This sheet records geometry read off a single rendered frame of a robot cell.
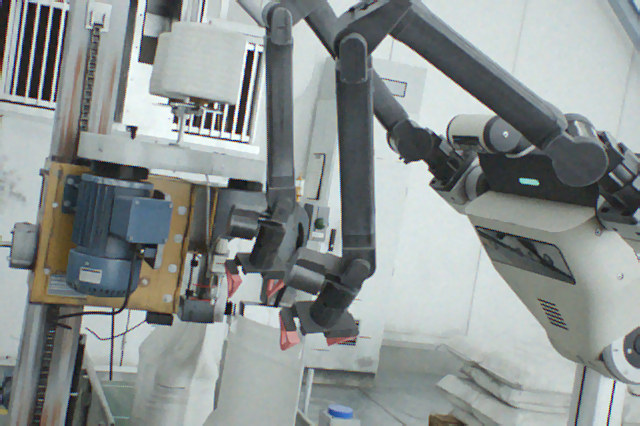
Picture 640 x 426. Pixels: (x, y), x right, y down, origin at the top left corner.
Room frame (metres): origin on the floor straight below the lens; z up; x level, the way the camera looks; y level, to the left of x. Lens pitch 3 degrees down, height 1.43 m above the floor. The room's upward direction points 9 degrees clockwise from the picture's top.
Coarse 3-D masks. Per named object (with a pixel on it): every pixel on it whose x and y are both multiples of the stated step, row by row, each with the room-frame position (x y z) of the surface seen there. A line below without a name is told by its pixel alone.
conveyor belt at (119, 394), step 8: (104, 384) 3.82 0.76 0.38; (112, 384) 3.84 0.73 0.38; (120, 384) 3.86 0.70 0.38; (128, 384) 3.88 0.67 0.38; (104, 392) 3.71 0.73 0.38; (112, 392) 3.73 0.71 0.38; (120, 392) 3.74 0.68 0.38; (128, 392) 3.76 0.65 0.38; (112, 400) 3.62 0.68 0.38; (120, 400) 3.63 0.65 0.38; (128, 400) 3.65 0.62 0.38; (112, 408) 3.51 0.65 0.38; (120, 408) 3.53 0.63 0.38; (128, 408) 3.54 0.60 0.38; (120, 416) 3.43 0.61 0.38; (128, 416) 3.44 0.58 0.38; (120, 424) 3.34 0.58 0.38; (128, 424) 3.35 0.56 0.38
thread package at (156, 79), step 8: (168, 32) 2.25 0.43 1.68; (160, 40) 2.25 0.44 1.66; (168, 40) 2.23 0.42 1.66; (160, 48) 2.24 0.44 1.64; (168, 48) 2.22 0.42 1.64; (160, 56) 2.23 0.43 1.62; (160, 64) 2.23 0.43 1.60; (152, 72) 2.25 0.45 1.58; (160, 72) 2.23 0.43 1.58; (152, 80) 2.24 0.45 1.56; (160, 80) 2.22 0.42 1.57; (152, 88) 2.24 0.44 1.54; (160, 88) 2.22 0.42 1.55; (160, 96) 2.26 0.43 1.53; (168, 96) 2.22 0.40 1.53; (176, 96) 2.22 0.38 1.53
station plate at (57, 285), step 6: (54, 276) 2.07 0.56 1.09; (60, 276) 2.07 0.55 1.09; (48, 282) 2.06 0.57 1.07; (54, 282) 2.07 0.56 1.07; (60, 282) 2.07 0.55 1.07; (66, 282) 2.08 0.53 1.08; (48, 288) 2.06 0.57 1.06; (54, 288) 2.07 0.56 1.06; (60, 288) 2.07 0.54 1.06; (66, 288) 2.08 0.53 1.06; (48, 294) 2.07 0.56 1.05; (54, 294) 2.07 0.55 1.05; (60, 294) 2.07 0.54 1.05; (66, 294) 2.08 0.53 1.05; (72, 294) 2.08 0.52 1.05; (78, 294) 2.09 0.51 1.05
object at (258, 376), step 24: (240, 336) 2.14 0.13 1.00; (264, 336) 2.08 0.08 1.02; (240, 360) 1.88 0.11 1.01; (264, 360) 1.83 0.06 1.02; (288, 360) 1.79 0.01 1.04; (240, 384) 1.87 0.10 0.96; (264, 384) 1.83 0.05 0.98; (288, 384) 1.78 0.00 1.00; (216, 408) 1.97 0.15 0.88; (240, 408) 1.86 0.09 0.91; (264, 408) 1.82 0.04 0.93; (288, 408) 1.76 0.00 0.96
